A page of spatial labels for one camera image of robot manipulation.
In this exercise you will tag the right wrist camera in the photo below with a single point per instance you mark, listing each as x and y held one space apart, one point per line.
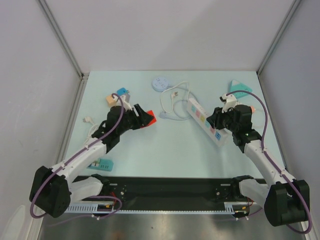
229 102

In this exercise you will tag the blue square plug adapter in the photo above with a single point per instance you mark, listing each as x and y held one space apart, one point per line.
122 92

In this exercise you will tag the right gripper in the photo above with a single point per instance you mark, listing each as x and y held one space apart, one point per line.
219 119

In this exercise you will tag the aluminium frame rail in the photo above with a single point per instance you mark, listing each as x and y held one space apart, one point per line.
50 18
279 35

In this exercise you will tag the aluminium frame rail left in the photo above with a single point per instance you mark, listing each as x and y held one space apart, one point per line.
50 18

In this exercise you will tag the aluminium frame rail right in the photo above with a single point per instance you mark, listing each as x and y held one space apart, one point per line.
279 35

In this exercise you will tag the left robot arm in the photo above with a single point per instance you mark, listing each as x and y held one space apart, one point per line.
53 188

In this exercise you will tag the teal triangular power strip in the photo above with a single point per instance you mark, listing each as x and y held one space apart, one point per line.
240 88

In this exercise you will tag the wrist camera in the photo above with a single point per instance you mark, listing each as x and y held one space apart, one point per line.
229 102
120 100

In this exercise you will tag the red cube adapter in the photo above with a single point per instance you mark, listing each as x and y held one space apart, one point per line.
148 119

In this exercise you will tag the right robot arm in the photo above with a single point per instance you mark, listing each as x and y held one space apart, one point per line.
284 199

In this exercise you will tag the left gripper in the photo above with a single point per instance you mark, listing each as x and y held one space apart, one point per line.
143 119

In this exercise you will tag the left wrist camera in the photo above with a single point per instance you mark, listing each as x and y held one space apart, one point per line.
120 100

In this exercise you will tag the wooden tan plug adapter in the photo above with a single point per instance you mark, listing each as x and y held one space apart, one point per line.
111 100

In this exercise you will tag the white slotted cable duct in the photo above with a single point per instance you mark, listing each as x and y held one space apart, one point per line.
90 208

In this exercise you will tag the teal rectangular power strip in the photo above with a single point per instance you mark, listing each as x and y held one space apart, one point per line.
105 165

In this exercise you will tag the light blue round socket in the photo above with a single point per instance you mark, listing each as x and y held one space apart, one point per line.
160 84

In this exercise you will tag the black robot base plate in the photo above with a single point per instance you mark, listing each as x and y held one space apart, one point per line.
173 194

